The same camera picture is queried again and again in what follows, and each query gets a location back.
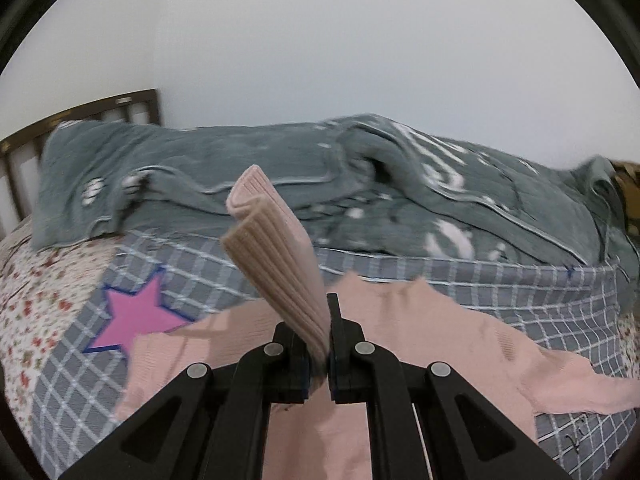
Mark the pink knitted sweater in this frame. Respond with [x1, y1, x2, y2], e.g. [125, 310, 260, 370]
[115, 166, 639, 479]

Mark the grey checked duvet with stars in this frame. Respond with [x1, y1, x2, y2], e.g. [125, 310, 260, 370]
[30, 231, 625, 478]

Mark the floral bed sheet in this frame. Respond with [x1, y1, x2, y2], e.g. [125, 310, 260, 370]
[1, 219, 120, 437]

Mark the grey-green quilted blanket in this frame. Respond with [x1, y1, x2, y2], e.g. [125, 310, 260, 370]
[32, 115, 639, 283]

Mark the brown camouflage garment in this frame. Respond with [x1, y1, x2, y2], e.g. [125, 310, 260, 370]
[611, 160, 640, 238]

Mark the dark wooden headboard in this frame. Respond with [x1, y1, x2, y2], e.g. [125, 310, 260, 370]
[1, 89, 163, 238]

